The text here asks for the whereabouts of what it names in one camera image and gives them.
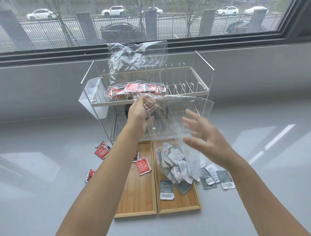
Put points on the person's right hand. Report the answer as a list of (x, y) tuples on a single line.
[(211, 143)]

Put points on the person's left hand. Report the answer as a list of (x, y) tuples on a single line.
[(138, 116)]

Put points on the pile of grey sachets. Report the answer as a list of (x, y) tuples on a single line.
[(175, 160)]

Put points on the clear plastic bag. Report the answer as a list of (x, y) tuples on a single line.
[(184, 107), (136, 56)]

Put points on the wooden tray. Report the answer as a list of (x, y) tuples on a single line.
[(136, 194), (179, 204)]

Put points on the person's right forearm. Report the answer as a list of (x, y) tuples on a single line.
[(262, 199)]

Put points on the person's left forearm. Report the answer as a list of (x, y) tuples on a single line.
[(102, 184)]

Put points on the black box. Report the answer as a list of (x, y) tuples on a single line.
[(125, 112)]

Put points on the white plastic cutlery holder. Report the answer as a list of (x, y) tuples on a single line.
[(92, 107)]

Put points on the black sedan car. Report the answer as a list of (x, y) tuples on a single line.
[(120, 31)]

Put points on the black fence with grey pillars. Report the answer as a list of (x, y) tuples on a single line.
[(150, 24)]

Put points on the white sedan car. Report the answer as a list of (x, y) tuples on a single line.
[(158, 11), (41, 14), (227, 11)]

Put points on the white suv car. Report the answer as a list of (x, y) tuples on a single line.
[(113, 11)]

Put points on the white covered car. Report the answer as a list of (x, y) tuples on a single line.
[(255, 10)]

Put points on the dark window frame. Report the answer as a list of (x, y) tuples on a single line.
[(73, 56)]

